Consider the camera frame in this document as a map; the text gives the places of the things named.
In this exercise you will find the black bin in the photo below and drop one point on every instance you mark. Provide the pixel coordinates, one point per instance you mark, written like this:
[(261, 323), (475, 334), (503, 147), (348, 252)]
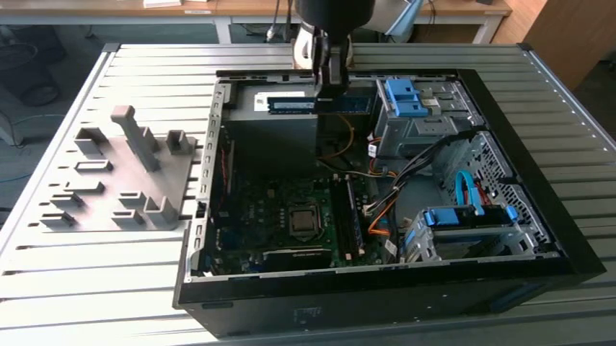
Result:
[(29, 72)]

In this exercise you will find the grey parts rack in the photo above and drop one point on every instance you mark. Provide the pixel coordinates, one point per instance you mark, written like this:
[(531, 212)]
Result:
[(121, 173)]

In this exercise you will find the RAM stick with white label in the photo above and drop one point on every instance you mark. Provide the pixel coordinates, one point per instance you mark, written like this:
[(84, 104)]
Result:
[(293, 105)]

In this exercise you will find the grey metal disk bay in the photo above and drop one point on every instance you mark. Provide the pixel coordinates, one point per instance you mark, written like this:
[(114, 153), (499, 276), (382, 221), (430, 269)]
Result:
[(482, 234)]

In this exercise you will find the black graphics card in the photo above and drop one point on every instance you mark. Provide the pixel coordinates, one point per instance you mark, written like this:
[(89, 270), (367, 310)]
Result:
[(296, 259)]

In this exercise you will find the brown wooden cabinet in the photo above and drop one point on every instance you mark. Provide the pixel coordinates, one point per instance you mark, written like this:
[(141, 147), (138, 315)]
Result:
[(569, 36)]

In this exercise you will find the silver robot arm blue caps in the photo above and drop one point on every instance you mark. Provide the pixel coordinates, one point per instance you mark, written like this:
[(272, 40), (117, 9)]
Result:
[(301, 50)]

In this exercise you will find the black PC case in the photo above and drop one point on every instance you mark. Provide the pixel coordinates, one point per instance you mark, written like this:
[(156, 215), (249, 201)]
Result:
[(337, 310)]

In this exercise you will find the wooden desk white frame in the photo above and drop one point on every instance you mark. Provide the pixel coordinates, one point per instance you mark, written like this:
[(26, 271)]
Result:
[(97, 9)]

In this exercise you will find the white box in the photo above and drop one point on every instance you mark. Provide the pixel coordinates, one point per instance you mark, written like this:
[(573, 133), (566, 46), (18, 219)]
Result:
[(161, 3)]

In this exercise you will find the grey power supply unit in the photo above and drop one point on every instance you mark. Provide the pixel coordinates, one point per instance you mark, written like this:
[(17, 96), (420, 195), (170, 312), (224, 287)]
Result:
[(241, 104)]

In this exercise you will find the blue disk carrier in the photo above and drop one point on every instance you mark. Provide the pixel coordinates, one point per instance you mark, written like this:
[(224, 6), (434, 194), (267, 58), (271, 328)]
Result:
[(404, 97)]

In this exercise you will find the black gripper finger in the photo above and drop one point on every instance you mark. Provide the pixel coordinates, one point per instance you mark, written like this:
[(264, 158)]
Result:
[(317, 50), (340, 65)]

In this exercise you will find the grey metal drive cage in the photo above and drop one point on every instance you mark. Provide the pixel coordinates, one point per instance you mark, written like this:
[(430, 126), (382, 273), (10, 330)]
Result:
[(434, 126)]

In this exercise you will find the green motherboard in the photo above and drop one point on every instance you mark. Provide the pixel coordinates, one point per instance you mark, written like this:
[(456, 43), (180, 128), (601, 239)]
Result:
[(260, 216)]

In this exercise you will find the CPU with silver top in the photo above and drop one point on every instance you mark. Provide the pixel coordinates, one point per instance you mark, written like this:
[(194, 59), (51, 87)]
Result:
[(304, 220)]

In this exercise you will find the hard disk in blue carrier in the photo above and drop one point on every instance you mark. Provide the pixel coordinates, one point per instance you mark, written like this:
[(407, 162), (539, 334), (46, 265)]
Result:
[(446, 217)]

